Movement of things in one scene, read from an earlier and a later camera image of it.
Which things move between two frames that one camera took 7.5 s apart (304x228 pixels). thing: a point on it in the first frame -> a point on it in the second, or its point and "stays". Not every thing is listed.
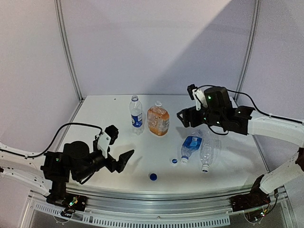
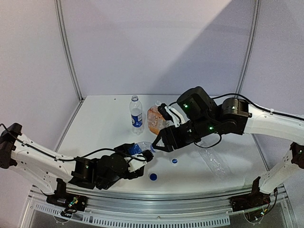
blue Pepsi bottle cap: (153, 176) stays
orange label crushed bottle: (158, 119) stays
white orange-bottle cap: (174, 161) stays
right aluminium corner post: (248, 52) stays
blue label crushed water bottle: (192, 144) -> (135, 148)
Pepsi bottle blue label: (136, 109) stays
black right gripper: (186, 113) -> (166, 137)
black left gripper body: (111, 166) -> (122, 148)
